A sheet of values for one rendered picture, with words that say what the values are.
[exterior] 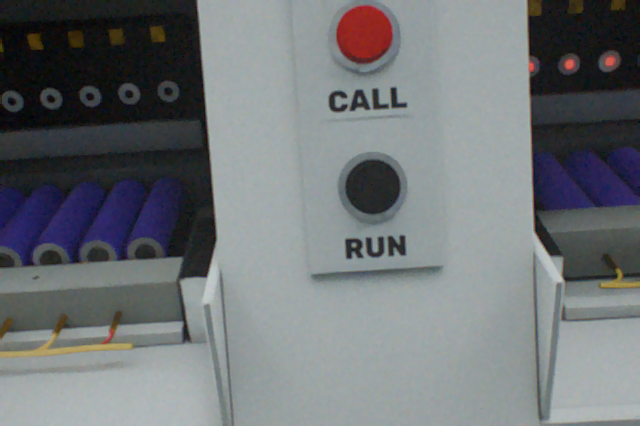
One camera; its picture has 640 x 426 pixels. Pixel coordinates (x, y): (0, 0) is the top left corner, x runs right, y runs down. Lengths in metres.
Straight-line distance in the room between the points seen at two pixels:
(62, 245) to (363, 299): 0.15
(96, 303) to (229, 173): 0.09
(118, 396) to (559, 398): 0.14
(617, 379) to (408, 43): 0.13
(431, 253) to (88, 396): 0.13
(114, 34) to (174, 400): 0.20
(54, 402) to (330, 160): 0.13
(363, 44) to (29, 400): 0.16
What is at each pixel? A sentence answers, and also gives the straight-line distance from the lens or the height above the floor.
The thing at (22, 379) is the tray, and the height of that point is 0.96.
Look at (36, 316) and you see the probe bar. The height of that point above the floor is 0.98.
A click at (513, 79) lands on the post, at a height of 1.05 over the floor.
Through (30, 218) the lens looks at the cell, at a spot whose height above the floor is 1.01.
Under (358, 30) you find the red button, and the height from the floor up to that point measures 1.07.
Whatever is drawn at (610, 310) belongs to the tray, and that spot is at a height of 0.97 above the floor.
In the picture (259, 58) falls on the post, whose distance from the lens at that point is 0.21.
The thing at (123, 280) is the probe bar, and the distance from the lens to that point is 0.27.
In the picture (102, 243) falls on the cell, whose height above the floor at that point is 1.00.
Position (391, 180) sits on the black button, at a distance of 0.20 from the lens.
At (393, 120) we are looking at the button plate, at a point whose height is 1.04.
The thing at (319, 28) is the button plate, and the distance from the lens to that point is 0.21.
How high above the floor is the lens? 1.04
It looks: 6 degrees down
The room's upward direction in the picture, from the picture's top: 4 degrees counter-clockwise
